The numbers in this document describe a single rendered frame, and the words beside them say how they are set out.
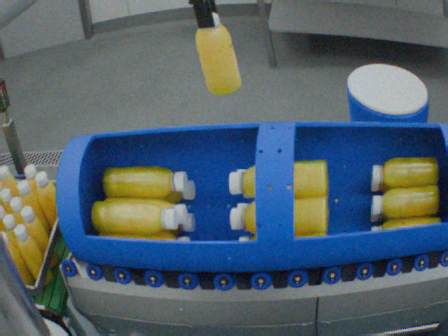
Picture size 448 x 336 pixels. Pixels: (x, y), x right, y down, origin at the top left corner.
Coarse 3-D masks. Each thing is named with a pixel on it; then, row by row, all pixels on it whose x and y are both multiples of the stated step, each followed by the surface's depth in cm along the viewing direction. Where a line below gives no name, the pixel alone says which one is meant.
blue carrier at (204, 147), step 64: (192, 128) 120; (256, 128) 123; (320, 128) 122; (384, 128) 119; (64, 192) 114; (256, 192) 107; (128, 256) 116; (192, 256) 113; (256, 256) 111; (320, 256) 110; (384, 256) 110
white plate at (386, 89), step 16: (384, 64) 168; (352, 80) 161; (368, 80) 161; (384, 80) 160; (400, 80) 160; (416, 80) 159; (368, 96) 154; (384, 96) 153; (400, 96) 153; (416, 96) 152; (384, 112) 148; (400, 112) 147
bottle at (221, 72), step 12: (204, 36) 107; (216, 36) 107; (228, 36) 109; (204, 48) 109; (216, 48) 108; (228, 48) 110; (204, 60) 111; (216, 60) 110; (228, 60) 111; (204, 72) 114; (216, 72) 112; (228, 72) 113; (216, 84) 115; (228, 84) 115; (240, 84) 117
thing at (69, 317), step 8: (40, 312) 126; (48, 312) 126; (56, 312) 130; (72, 312) 200; (56, 320) 126; (64, 320) 197; (72, 320) 200; (64, 328) 128; (72, 328) 204; (80, 328) 205
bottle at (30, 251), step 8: (24, 240) 125; (32, 240) 127; (24, 248) 125; (32, 248) 127; (24, 256) 127; (32, 256) 127; (40, 256) 130; (32, 264) 128; (40, 264) 130; (32, 272) 131; (48, 272) 133; (48, 280) 133
